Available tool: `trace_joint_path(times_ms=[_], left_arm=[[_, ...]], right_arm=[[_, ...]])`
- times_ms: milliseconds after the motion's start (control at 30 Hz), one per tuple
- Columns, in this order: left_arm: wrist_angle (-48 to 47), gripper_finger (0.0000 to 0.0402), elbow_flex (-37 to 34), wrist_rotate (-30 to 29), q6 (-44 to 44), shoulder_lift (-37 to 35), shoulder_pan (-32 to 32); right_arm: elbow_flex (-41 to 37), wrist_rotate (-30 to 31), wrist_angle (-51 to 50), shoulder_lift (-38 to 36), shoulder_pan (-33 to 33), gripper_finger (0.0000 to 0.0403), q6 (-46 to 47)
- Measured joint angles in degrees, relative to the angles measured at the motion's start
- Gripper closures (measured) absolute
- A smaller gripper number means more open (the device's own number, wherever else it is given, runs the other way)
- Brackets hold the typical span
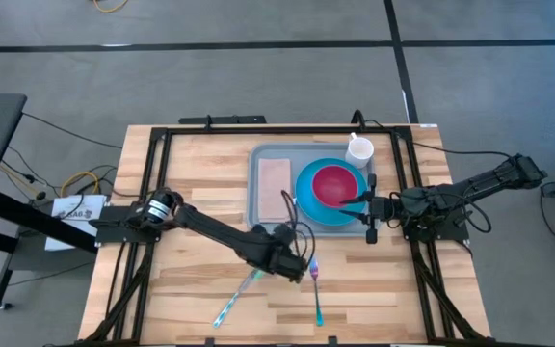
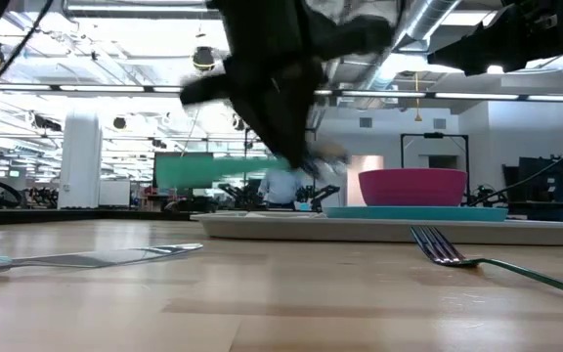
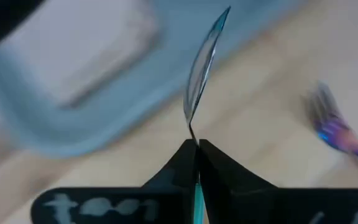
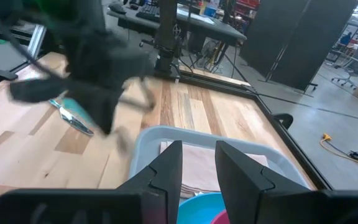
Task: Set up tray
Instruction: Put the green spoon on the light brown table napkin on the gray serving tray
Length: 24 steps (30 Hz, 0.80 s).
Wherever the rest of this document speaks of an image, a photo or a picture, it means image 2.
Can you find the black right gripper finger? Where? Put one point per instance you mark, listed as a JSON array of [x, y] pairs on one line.
[[477, 56], [494, 27]]

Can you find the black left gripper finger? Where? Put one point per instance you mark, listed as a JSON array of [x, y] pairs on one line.
[[274, 122], [308, 117]]

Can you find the beige cloth napkin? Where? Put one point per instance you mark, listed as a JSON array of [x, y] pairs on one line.
[[272, 214]]

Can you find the pink bowl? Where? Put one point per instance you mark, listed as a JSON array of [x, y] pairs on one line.
[[413, 188]]

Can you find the teal plate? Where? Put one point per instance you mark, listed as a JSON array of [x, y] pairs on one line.
[[408, 213]]

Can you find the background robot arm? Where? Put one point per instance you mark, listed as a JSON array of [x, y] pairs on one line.
[[325, 193]]

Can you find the grey plastic tray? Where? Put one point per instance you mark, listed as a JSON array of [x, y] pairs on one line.
[[359, 232]]

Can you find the person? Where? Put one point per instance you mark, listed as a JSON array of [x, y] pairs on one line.
[[279, 188]]

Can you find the round ceiling lamp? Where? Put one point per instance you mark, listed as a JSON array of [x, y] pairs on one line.
[[203, 58]]

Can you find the green board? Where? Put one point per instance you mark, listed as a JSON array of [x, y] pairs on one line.
[[179, 171]]

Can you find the dark equipment cabinet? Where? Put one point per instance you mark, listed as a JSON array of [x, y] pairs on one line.
[[555, 186]]

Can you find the white cabinet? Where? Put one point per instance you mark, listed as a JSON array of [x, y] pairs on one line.
[[114, 193]]

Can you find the white column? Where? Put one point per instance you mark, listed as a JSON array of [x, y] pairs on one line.
[[80, 161]]

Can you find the silver ventilation duct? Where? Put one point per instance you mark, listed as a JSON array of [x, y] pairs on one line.
[[433, 19]]

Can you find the black stand frame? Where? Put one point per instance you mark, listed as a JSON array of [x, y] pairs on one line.
[[433, 135]]

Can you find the black aluminium table frame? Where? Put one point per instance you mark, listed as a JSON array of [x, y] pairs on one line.
[[66, 215]]

